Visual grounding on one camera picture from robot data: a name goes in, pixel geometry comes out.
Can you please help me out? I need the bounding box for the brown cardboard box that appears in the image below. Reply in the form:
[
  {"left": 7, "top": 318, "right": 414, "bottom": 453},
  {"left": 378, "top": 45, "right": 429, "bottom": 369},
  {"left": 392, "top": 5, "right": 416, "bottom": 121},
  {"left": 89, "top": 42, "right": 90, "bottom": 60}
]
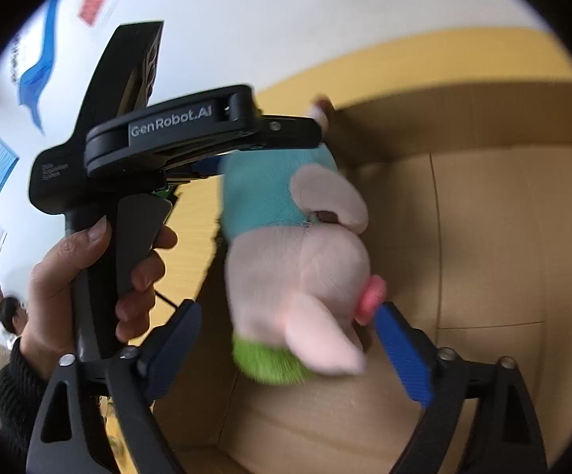
[{"left": 152, "top": 81, "right": 572, "bottom": 474}]

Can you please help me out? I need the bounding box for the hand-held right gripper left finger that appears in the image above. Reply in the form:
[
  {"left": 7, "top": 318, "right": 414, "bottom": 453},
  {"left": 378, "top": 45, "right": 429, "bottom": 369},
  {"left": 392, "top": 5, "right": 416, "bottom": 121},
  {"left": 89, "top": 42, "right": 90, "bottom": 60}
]
[{"left": 26, "top": 299, "right": 203, "bottom": 474}]

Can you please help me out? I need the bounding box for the person's left hand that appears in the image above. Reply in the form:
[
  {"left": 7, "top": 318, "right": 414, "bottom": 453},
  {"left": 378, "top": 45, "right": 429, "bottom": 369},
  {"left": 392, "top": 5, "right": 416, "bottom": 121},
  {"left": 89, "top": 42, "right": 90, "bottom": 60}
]
[{"left": 21, "top": 217, "right": 178, "bottom": 380}]

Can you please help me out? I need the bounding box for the wooden desktop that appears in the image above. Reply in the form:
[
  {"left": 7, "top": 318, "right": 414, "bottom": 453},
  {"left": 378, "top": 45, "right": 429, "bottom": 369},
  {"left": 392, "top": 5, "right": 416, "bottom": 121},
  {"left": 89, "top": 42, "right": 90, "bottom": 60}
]
[{"left": 100, "top": 27, "right": 572, "bottom": 474}]

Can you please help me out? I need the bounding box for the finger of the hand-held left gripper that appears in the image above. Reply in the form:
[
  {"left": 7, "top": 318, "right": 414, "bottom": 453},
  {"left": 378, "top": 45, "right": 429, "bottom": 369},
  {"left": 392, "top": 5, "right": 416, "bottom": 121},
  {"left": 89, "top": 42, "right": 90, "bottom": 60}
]
[
  {"left": 257, "top": 113, "right": 324, "bottom": 151},
  {"left": 167, "top": 155, "right": 228, "bottom": 181}
]

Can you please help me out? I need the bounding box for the red wall sticker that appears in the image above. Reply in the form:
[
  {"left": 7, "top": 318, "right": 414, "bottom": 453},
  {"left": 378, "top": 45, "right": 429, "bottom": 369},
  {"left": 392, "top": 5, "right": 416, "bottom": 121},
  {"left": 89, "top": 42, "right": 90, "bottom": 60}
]
[{"left": 77, "top": 0, "right": 114, "bottom": 28}]

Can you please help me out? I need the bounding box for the pink pig plush toy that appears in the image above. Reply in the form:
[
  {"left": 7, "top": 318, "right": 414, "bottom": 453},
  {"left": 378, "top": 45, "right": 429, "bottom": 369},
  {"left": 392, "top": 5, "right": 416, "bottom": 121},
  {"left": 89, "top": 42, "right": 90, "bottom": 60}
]
[{"left": 221, "top": 98, "right": 388, "bottom": 386}]

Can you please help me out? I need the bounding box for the blue swoosh wall logo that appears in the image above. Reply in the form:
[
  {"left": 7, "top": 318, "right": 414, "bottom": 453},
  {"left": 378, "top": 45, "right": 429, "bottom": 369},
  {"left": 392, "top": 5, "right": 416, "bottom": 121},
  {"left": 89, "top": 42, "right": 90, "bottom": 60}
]
[{"left": 8, "top": 0, "right": 62, "bottom": 137}]

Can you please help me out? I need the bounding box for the person's left forearm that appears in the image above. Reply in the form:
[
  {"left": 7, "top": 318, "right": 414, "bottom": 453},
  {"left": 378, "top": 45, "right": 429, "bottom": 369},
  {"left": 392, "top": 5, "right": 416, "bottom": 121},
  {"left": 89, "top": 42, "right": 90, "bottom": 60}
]
[{"left": 0, "top": 338, "right": 57, "bottom": 460}]

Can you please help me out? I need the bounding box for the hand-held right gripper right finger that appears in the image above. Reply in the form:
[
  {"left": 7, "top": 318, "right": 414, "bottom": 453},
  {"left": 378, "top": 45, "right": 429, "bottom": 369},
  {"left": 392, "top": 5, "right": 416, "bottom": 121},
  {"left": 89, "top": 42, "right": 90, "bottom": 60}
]
[{"left": 375, "top": 301, "right": 548, "bottom": 474}]

